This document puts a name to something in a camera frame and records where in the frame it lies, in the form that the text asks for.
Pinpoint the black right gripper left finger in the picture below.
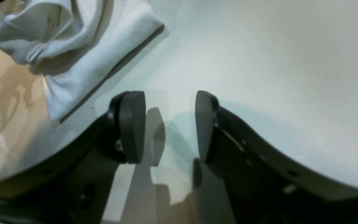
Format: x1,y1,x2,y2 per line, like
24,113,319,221
0,91,146,224

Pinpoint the white printed t-shirt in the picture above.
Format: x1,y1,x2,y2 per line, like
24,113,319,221
0,0,163,120

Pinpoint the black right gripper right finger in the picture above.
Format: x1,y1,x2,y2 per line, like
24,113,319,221
195,91,358,224

